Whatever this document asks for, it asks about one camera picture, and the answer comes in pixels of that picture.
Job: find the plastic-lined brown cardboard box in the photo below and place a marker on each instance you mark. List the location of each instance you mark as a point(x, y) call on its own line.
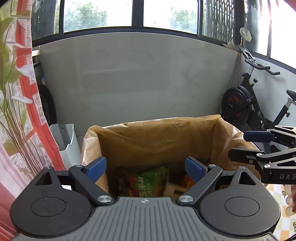
point(150, 143)

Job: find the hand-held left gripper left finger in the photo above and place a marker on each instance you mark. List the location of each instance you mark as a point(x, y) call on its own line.
point(97, 168)

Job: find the black exercise bike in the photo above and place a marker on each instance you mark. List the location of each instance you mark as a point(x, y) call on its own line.
point(238, 104)

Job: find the printed red floral curtain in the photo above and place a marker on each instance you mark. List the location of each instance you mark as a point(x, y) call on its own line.
point(18, 92)

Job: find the orange snack packet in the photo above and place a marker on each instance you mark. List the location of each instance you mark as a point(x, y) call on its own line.
point(187, 183)

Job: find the black perforated window screen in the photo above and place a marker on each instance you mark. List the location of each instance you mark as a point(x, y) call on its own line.
point(45, 18)
point(219, 18)

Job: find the dark appliance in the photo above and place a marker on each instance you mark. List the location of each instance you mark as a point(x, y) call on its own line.
point(39, 74)

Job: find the green snack packet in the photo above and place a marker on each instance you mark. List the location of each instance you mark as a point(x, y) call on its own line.
point(152, 180)

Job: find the white cloth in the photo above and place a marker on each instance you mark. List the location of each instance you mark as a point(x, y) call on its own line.
point(245, 34)
point(231, 45)

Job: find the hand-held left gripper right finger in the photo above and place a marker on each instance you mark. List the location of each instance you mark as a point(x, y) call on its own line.
point(194, 168)

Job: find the white plastic bin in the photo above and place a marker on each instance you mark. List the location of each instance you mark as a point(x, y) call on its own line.
point(67, 143)

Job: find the printed yellow tablecloth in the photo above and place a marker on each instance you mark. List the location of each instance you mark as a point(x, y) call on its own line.
point(277, 197)

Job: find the black window frame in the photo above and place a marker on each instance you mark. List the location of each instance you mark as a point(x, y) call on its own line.
point(137, 14)

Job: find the dark red snack packet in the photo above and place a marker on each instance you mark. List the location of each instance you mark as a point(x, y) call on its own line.
point(124, 183)

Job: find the black tire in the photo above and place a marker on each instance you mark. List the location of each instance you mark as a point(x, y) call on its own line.
point(47, 104)

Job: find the beige snack packet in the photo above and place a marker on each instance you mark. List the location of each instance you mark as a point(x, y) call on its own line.
point(170, 188)

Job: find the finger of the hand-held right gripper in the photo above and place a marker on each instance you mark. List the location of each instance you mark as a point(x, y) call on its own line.
point(256, 136)
point(245, 154)

